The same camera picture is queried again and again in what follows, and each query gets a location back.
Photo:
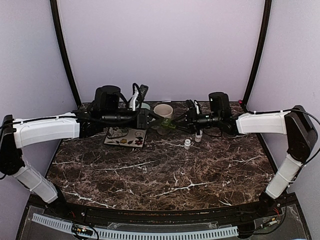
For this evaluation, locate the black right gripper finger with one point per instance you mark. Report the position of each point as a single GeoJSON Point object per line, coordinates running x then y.
{"type": "Point", "coordinates": [183, 128]}
{"type": "Point", "coordinates": [180, 118]}

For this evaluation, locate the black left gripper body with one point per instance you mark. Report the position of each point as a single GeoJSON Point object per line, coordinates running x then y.
{"type": "Point", "coordinates": [140, 112]}

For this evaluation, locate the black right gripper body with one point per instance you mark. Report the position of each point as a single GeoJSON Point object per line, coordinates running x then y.
{"type": "Point", "coordinates": [193, 121]}

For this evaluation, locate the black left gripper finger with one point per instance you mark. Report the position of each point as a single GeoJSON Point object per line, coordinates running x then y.
{"type": "Point", "coordinates": [155, 124]}
{"type": "Point", "coordinates": [152, 116]}

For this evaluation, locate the green weekly pill organizer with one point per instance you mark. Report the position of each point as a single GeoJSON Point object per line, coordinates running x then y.
{"type": "Point", "coordinates": [168, 123]}

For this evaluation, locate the small white pill bottle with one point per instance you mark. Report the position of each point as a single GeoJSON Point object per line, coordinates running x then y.
{"type": "Point", "coordinates": [187, 144]}

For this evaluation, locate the white pill bottle orange label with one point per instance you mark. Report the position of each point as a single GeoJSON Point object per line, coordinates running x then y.
{"type": "Point", "coordinates": [198, 136]}

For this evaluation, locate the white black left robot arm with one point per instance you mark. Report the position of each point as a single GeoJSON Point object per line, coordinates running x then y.
{"type": "Point", "coordinates": [108, 109]}

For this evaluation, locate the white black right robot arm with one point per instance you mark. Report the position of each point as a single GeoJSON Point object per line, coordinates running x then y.
{"type": "Point", "coordinates": [294, 123]}

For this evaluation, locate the celadon ceramic bowl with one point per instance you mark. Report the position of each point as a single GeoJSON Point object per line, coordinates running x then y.
{"type": "Point", "coordinates": [145, 106]}

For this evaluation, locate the beige printed ceramic mug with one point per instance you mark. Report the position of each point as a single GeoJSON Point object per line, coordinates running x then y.
{"type": "Point", "coordinates": [165, 111]}

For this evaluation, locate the floral square ceramic plate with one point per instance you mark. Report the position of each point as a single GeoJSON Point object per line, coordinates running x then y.
{"type": "Point", "coordinates": [125, 137]}

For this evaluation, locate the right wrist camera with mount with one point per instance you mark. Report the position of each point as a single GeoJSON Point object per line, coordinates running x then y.
{"type": "Point", "coordinates": [193, 107]}

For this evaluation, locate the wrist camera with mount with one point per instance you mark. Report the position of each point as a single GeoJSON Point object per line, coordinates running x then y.
{"type": "Point", "coordinates": [193, 107]}
{"type": "Point", "coordinates": [139, 93]}

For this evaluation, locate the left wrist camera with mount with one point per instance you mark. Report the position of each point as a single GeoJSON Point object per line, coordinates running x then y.
{"type": "Point", "coordinates": [139, 93]}

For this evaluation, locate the white slotted cable duct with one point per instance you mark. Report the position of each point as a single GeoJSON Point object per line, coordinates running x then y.
{"type": "Point", "coordinates": [121, 231]}

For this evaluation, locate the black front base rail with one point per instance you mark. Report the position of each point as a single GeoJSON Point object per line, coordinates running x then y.
{"type": "Point", "coordinates": [98, 216]}

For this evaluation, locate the black right frame post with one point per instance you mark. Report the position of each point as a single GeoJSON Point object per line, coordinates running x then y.
{"type": "Point", "coordinates": [259, 51]}

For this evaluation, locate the black frame post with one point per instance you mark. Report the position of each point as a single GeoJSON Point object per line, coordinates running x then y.
{"type": "Point", "coordinates": [63, 51]}
{"type": "Point", "coordinates": [259, 51]}

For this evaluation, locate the black left frame post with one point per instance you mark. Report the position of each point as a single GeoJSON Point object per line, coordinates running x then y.
{"type": "Point", "coordinates": [63, 51]}

